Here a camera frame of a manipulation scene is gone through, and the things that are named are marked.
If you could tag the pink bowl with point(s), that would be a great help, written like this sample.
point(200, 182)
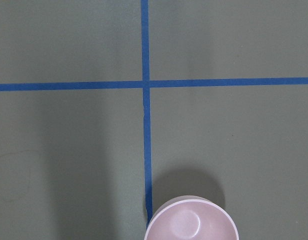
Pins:
point(190, 217)

